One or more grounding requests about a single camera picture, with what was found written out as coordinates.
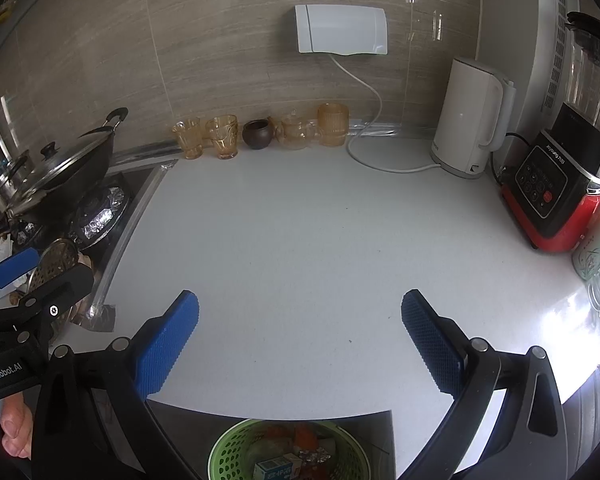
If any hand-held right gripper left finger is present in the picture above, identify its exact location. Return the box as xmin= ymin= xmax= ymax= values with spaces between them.
xmin=30 ymin=290 xmax=201 ymax=480

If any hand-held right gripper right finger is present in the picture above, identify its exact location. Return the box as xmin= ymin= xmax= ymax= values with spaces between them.
xmin=401 ymin=288 xmax=568 ymax=480

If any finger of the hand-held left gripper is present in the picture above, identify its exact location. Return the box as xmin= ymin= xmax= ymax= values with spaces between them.
xmin=0 ymin=247 xmax=41 ymax=297
xmin=0 ymin=261 xmax=95 ymax=342

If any green plastic basket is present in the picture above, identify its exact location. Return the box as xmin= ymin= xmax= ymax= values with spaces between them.
xmin=208 ymin=419 xmax=372 ymax=480

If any orange foam fruit net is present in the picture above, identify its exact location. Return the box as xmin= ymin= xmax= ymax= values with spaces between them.
xmin=292 ymin=425 xmax=321 ymax=453

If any aluminium foil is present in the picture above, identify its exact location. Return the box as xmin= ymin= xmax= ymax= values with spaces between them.
xmin=297 ymin=447 xmax=333 ymax=466

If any blue and white carton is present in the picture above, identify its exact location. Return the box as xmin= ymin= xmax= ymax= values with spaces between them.
xmin=252 ymin=452 xmax=303 ymax=480

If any person's left hand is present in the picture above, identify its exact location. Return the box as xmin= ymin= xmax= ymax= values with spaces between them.
xmin=1 ymin=394 xmax=35 ymax=459

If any perforated metal steamer plate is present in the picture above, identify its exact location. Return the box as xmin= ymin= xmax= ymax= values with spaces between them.
xmin=27 ymin=238 xmax=81 ymax=291

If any steel pot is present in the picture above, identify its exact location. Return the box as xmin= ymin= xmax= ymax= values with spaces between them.
xmin=0 ymin=155 xmax=31 ymax=213

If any glass wok lid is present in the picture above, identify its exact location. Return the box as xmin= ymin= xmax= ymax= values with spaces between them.
xmin=7 ymin=127 xmax=116 ymax=211

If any black wok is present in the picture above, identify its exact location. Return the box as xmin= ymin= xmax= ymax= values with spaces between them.
xmin=7 ymin=107 xmax=129 ymax=222

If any black gas stove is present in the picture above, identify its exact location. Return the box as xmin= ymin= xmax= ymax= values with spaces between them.
xmin=0 ymin=165 xmax=167 ymax=311

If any pale green mug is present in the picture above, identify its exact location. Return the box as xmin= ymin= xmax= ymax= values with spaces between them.
xmin=572 ymin=208 xmax=600 ymax=281

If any red and black blender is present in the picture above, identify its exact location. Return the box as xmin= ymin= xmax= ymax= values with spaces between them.
xmin=499 ymin=11 xmax=600 ymax=253

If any amber glass cup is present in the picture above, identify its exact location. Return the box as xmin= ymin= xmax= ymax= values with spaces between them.
xmin=171 ymin=117 xmax=202 ymax=160
xmin=205 ymin=115 xmax=239 ymax=161

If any brown clay cup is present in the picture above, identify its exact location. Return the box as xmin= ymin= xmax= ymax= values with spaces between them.
xmin=242 ymin=119 xmax=276 ymax=150

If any white electric kettle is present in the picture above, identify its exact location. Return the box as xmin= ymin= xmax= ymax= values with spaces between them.
xmin=430 ymin=56 xmax=517 ymax=180

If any ribbed amber glass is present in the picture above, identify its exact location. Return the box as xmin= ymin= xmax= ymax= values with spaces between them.
xmin=317 ymin=103 xmax=350 ymax=147

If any small glass teapot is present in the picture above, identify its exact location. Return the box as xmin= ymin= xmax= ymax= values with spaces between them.
xmin=274 ymin=112 xmax=317 ymax=151

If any black power cable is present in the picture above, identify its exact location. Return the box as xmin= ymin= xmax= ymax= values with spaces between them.
xmin=489 ymin=132 xmax=531 ymax=183

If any white power cable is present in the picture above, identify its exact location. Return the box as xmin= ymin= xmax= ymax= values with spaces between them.
xmin=330 ymin=54 xmax=443 ymax=173

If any white wall socket cover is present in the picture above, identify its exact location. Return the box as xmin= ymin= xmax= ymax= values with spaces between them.
xmin=295 ymin=4 xmax=388 ymax=56

